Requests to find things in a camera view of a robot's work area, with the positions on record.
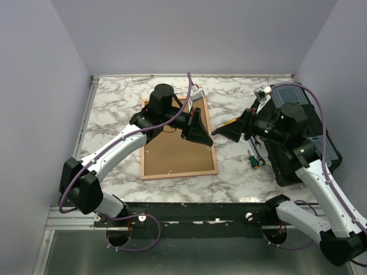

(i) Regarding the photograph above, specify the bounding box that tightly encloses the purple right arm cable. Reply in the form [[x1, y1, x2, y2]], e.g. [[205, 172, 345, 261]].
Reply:
[[262, 84, 367, 269]]

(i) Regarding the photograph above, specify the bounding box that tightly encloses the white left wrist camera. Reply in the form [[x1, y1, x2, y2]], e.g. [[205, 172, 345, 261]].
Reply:
[[189, 84, 206, 102]]

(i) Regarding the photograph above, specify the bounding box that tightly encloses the pink picture frame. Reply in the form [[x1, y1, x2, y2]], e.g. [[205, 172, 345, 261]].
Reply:
[[140, 97, 218, 181]]

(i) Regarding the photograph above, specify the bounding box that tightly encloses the silver ratchet wrench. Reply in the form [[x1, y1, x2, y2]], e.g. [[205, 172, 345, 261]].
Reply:
[[248, 137, 266, 166]]

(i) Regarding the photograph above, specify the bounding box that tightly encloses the aluminium extrusion rail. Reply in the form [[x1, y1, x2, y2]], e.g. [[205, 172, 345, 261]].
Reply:
[[44, 203, 349, 231]]

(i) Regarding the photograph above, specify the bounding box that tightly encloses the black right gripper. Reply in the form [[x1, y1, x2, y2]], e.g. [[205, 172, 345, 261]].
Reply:
[[216, 104, 288, 144]]

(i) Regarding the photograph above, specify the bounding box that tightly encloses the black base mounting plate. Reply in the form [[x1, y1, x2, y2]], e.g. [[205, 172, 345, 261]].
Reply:
[[94, 202, 287, 243]]

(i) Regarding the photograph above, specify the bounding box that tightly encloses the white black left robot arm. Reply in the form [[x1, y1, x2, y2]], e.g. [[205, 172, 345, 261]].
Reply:
[[58, 81, 213, 226]]

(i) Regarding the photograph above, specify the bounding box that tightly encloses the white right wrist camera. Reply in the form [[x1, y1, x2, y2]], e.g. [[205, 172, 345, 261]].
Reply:
[[253, 86, 272, 104]]

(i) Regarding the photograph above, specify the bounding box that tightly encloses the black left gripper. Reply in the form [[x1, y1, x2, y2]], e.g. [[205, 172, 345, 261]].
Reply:
[[161, 107, 213, 146]]

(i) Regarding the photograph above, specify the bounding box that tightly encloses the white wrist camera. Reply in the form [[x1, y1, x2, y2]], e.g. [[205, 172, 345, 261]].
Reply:
[[189, 84, 206, 102], [253, 86, 272, 104]]

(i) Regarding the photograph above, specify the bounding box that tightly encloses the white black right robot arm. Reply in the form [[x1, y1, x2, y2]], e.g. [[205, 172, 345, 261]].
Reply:
[[212, 103, 366, 266]]

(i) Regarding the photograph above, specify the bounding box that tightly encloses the yellow handled screwdriver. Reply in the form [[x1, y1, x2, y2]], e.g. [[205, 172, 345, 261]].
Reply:
[[221, 119, 237, 127]]

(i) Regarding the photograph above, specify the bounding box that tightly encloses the black plastic toolbox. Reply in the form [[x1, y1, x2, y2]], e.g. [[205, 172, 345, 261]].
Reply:
[[249, 83, 343, 187]]

